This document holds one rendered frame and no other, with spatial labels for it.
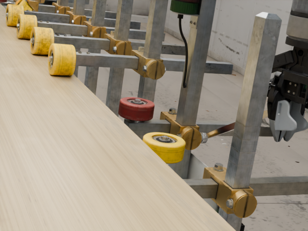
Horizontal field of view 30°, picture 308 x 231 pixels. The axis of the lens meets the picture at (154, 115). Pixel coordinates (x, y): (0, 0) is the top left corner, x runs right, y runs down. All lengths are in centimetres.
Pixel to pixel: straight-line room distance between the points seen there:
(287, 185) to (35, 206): 63
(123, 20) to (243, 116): 74
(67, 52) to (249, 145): 57
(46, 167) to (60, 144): 11
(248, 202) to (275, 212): 208
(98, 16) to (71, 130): 94
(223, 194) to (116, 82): 73
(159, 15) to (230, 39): 582
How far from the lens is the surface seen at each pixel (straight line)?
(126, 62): 153
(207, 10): 126
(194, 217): 79
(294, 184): 125
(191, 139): 129
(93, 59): 149
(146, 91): 152
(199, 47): 127
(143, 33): 207
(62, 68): 146
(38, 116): 114
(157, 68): 149
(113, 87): 176
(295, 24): 112
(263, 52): 105
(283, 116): 116
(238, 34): 709
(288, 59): 114
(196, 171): 132
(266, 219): 308
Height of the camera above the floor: 123
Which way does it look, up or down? 16 degrees down
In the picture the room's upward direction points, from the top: 8 degrees clockwise
